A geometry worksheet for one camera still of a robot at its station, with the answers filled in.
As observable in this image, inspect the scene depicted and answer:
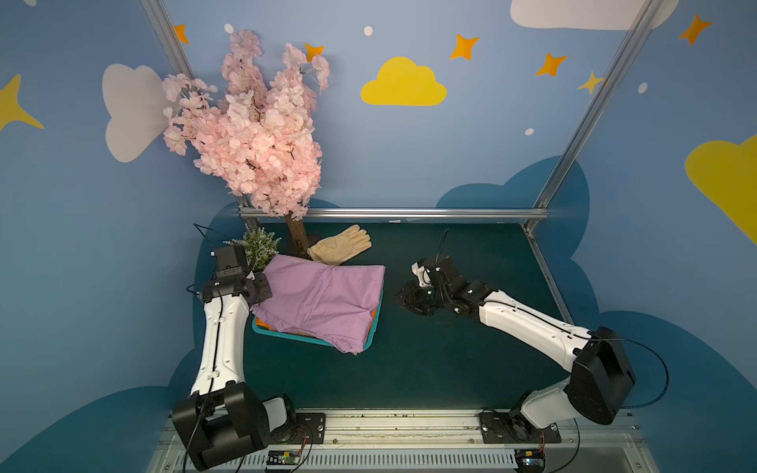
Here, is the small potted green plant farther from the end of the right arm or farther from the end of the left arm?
the end of the right arm

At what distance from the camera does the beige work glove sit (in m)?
1.13

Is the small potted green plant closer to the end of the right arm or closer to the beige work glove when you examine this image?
the beige work glove
